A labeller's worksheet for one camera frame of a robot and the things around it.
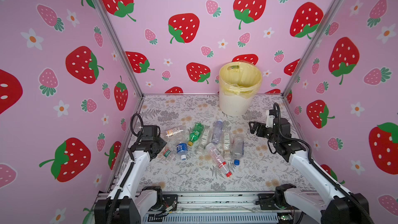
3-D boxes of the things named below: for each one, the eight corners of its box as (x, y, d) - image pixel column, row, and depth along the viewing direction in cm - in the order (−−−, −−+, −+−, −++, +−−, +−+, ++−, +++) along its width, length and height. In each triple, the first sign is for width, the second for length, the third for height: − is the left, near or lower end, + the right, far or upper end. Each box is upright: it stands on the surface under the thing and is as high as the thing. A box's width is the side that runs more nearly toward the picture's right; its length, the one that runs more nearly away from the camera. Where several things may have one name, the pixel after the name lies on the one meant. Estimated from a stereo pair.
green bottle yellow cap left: (188, 146, 96) (187, 141, 91) (196, 125, 105) (195, 120, 101) (197, 148, 95) (197, 144, 90) (204, 127, 104) (204, 122, 100)
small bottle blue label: (176, 160, 89) (174, 157, 85) (178, 145, 95) (176, 141, 91) (186, 160, 89) (186, 157, 85) (188, 145, 95) (187, 141, 91)
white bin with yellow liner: (219, 120, 108) (223, 90, 85) (217, 93, 126) (220, 61, 103) (254, 120, 108) (267, 90, 85) (247, 93, 126) (256, 61, 103)
